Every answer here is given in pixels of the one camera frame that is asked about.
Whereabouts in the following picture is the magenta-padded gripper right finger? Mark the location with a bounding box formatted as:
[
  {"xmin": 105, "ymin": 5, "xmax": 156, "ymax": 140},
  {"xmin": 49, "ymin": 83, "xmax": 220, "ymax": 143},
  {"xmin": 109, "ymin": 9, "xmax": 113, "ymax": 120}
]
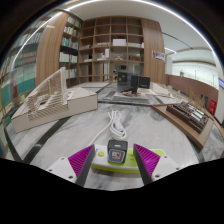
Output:
[{"xmin": 133, "ymin": 143, "xmax": 181, "ymax": 186}]

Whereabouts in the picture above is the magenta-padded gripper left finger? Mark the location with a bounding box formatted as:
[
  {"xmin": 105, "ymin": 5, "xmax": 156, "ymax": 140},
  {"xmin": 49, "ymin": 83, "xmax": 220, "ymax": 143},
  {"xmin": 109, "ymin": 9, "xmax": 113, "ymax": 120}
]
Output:
[{"xmin": 46, "ymin": 144, "xmax": 96, "ymax": 188}]

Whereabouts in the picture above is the black charger with blue label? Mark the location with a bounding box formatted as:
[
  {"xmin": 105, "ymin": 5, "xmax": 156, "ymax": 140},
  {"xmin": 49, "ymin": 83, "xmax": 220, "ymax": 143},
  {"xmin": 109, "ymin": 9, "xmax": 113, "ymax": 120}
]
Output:
[{"xmin": 107, "ymin": 139, "xmax": 129, "ymax": 165}]

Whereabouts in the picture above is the white and green power strip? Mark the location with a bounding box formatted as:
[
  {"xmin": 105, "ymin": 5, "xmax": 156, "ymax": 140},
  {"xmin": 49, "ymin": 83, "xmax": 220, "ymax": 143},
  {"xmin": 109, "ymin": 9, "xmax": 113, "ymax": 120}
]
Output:
[{"xmin": 90, "ymin": 143, "xmax": 167, "ymax": 175}]

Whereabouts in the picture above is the brown architectural model on board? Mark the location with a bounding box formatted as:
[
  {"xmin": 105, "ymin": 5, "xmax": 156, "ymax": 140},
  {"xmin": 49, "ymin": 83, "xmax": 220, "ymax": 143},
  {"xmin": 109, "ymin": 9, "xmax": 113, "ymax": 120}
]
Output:
[{"xmin": 151, "ymin": 100, "xmax": 215, "ymax": 150}]

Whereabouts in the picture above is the white architectural model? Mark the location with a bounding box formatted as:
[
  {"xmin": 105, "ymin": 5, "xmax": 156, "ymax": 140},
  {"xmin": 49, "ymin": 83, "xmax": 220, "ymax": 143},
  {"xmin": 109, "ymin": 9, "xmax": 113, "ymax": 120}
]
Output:
[{"xmin": 10, "ymin": 66, "xmax": 99, "ymax": 134}]

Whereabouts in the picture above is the small pale architectural model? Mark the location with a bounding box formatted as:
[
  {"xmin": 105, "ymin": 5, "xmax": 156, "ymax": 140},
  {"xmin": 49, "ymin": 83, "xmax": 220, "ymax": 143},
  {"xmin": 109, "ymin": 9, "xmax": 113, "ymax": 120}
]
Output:
[{"xmin": 151, "ymin": 82, "xmax": 183, "ymax": 101}]

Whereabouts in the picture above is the black box architectural model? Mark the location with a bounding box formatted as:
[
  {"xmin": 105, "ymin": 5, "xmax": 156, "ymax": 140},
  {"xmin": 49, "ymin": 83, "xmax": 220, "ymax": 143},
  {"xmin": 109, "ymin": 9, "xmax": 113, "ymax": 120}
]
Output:
[{"xmin": 111, "ymin": 70, "xmax": 152, "ymax": 103}]

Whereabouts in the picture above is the dark grey bin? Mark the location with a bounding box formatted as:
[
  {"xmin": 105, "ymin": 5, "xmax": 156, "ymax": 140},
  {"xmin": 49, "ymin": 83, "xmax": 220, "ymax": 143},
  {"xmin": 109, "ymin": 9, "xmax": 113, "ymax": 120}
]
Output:
[{"xmin": 200, "ymin": 94, "xmax": 210, "ymax": 109}]

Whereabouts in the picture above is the red bin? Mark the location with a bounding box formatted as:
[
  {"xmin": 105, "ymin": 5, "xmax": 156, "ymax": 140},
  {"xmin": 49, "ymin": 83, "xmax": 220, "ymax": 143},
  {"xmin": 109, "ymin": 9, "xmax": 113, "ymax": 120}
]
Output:
[{"xmin": 208, "ymin": 98, "xmax": 218, "ymax": 116}]

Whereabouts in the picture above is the wide library bookshelf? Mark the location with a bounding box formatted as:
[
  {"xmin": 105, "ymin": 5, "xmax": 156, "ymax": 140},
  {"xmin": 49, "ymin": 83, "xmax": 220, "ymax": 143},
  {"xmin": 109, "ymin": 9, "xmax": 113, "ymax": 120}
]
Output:
[{"xmin": 0, "ymin": 14, "xmax": 46, "ymax": 121}]

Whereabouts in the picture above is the narrow dark bookshelf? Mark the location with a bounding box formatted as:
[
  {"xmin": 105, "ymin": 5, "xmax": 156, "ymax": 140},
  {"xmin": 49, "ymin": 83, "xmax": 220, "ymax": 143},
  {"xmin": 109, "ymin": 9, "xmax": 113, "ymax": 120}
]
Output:
[{"xmin": 58, "ymin": 14, "xmax": 83, "ymax": 88}]

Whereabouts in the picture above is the wooden cubby shelf unit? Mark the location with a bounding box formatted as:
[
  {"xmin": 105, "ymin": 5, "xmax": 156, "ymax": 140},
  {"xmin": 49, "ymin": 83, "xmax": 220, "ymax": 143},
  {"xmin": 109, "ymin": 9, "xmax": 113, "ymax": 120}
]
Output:
[{"xmin": 78, "ymin": 16, "xmax": 146, "ymax": 84}]

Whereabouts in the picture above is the curved ceiling light strip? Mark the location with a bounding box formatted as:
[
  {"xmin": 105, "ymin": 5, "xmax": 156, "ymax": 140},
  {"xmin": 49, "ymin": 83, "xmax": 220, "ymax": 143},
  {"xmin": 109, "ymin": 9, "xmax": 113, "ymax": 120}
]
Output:
[{"xmin": 9, "ymin": 0, "xmax": 215, "ymax": 69}]

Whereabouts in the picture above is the white power strip cable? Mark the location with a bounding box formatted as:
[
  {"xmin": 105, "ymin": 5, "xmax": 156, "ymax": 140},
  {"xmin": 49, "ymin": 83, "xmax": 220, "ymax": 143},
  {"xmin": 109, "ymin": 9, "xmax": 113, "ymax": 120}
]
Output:
[{"xmin": 88, "ymin": 109, "xmax": 128, "ymax": 146}]

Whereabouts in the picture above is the wall poster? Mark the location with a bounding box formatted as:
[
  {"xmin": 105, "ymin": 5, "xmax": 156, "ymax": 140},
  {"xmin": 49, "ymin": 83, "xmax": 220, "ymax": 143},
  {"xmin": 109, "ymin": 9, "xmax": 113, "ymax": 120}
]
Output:
[{"xmin": 152, "ymin": 49, "xmax": 167, "ymax": 63}]

